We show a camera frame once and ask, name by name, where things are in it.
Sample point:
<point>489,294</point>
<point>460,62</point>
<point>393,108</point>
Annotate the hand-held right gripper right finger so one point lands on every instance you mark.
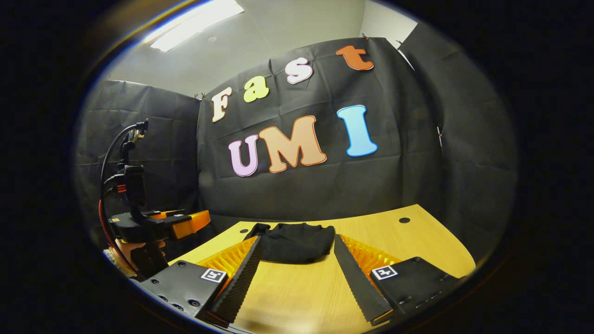
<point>357,283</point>

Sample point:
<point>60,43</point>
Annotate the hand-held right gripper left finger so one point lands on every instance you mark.
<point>241,283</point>

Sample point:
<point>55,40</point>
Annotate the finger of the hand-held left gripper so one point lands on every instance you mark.
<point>195,223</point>
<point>168,214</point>

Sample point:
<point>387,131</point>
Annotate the black buttoned cardigan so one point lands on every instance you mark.
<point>297,243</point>

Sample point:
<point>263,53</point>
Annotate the ceiling light panel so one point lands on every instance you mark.
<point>195,25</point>

